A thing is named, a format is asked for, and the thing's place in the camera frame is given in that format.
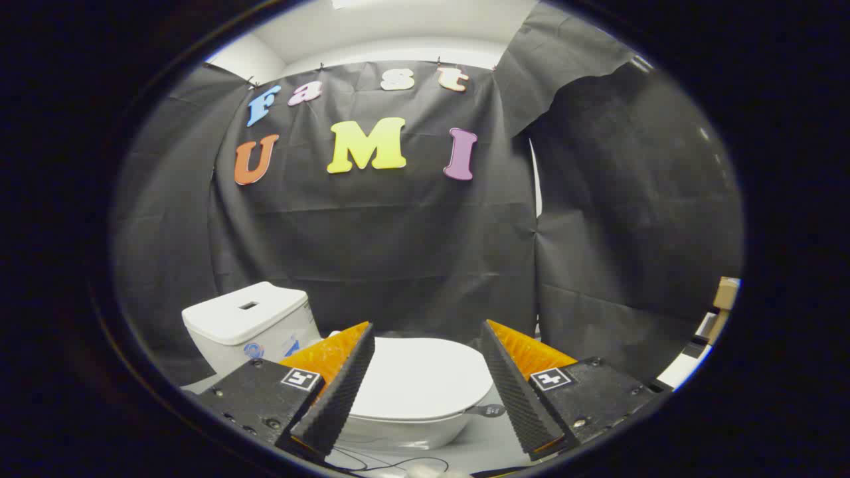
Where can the white toilet tank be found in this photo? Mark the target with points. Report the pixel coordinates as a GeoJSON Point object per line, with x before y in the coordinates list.
{"type": "Point", "coordinates": [232, 318]}

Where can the white toilet bowl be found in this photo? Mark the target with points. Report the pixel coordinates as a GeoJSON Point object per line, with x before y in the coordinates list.
{"type": "Point", "coordinates": [412, 433]}

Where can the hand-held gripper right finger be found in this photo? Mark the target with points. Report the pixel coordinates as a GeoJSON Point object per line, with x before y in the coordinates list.
{"type": "Point", "coordinates": [514, 392]}

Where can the black backdrop cloth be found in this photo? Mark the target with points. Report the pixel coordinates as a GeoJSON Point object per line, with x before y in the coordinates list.
{"type": "Point", "coordinates": [398, 252]}

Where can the white toilet lid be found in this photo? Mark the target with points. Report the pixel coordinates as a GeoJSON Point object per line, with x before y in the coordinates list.
{"type": "Point", "coordinates": [418, 378]}

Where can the brown cardboard box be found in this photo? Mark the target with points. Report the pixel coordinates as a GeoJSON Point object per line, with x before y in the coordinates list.
{"type": "Point", "coordinates": [726, 292]}

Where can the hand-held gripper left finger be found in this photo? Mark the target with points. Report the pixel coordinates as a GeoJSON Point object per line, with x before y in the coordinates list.
{"type": "Point", "coordinates": [339, 392]}

